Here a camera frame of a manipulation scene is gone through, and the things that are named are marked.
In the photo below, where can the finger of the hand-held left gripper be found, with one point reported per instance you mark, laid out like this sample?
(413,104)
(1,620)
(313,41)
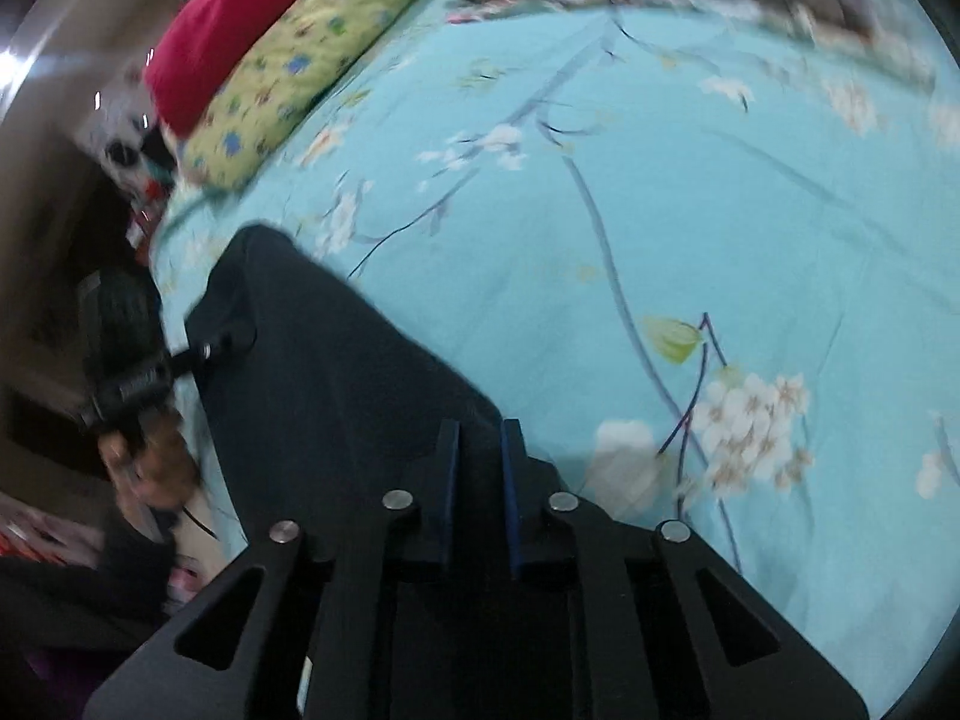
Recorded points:
(217,349)

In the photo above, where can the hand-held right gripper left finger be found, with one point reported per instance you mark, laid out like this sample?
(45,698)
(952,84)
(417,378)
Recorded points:
(450,495)

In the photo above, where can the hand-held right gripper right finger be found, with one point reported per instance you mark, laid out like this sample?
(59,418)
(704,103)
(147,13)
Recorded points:
(512,495)

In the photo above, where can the black pants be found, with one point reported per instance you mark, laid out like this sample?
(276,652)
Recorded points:
(337,390)

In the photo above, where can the person's left forearm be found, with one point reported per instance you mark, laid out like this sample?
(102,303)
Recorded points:
(135,555)

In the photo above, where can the person's left hand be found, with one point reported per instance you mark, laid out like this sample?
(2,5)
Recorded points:
(161,465)

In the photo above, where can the yellow patterned pillow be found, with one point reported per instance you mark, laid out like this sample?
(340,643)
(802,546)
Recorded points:
(300,67)

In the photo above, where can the red pillow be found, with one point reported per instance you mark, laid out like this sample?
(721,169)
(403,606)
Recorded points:
(225,22)

